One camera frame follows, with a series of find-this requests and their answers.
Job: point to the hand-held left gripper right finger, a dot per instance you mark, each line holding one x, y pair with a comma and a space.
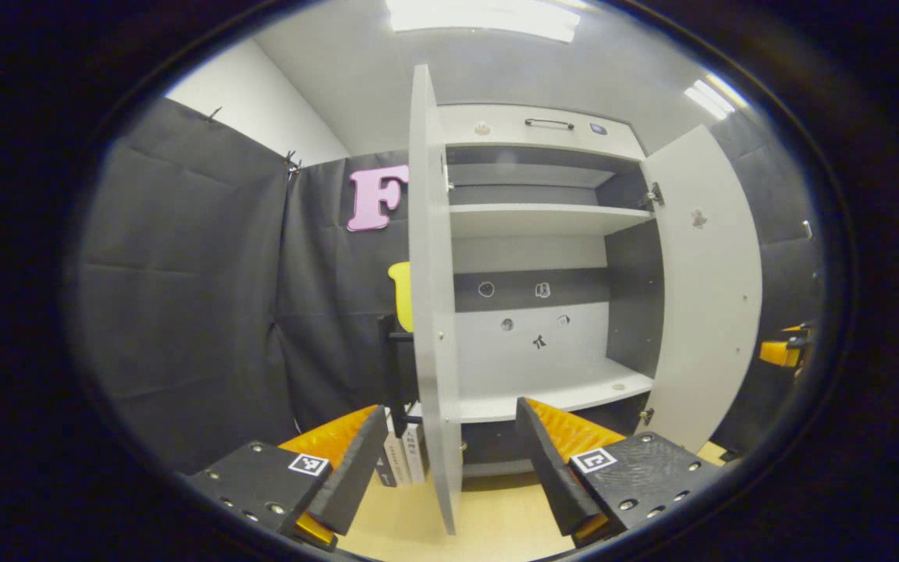
551, 468

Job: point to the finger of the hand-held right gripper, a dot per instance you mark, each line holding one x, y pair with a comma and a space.
779, 353

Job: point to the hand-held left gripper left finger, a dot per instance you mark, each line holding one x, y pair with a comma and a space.
356, 468

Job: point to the beige cabinet door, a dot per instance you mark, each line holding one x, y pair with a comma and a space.
707, 312
434, 312

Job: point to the beige double-door shoe cabinet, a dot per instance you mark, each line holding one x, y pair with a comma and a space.
535, 375

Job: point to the cream book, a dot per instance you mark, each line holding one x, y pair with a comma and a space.
392, 464

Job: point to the white book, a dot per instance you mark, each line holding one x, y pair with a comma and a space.
416, 457

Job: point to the black backdrop cloth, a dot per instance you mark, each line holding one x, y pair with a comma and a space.
184, 297

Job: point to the small ceiling light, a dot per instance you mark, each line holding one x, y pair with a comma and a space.
715, 97

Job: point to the large ceiling light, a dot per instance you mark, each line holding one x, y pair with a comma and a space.
481, 17

